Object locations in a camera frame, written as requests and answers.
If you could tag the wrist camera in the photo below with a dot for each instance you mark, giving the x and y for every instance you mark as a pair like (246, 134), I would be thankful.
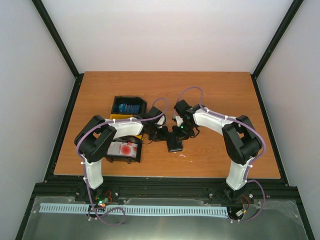
(161, 121)
(178, 120)

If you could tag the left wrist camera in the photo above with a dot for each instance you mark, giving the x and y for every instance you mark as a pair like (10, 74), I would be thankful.
(161, 121)

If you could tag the black card holder wallet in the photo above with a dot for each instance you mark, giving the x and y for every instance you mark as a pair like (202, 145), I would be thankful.
(172, 144)

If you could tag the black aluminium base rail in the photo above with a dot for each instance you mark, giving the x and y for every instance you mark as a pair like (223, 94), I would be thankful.
(211, 191)

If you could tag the red white card stack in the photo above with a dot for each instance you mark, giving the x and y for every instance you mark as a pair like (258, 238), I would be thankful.
(123, 149)

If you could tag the left black card bin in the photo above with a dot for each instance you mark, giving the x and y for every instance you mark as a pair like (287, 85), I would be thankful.
(128, 160)

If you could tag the small electronics board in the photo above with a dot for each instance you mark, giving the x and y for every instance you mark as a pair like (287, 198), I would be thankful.
(104, 199)

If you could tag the blue card stack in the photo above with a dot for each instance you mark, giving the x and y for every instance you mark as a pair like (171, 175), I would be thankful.
(125, 108)

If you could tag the black frame post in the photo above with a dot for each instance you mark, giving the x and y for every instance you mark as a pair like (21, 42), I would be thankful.
(283, 26)
(48, 22)

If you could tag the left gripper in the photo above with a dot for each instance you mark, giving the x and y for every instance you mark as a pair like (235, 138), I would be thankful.
(163, 136)

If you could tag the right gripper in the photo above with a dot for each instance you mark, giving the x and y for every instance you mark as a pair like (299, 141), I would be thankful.
(192, 133)

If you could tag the left black frame post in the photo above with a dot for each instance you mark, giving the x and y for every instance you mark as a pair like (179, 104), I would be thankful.
(48, 22)

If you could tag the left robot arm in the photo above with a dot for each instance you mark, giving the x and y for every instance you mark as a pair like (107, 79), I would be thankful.
(95, 138)

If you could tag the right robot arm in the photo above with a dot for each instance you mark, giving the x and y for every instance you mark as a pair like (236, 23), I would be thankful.
(242, 142)

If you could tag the right black card bin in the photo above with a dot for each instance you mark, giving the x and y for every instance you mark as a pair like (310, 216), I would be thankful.
(130, 100)

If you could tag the black card bin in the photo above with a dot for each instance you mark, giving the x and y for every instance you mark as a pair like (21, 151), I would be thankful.
(128, 160)
(130, 100)

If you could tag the right black frame post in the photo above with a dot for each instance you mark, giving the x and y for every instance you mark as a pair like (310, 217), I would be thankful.
(283, 26)

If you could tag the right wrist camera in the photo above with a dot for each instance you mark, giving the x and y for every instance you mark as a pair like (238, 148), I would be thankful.
(178, 120)

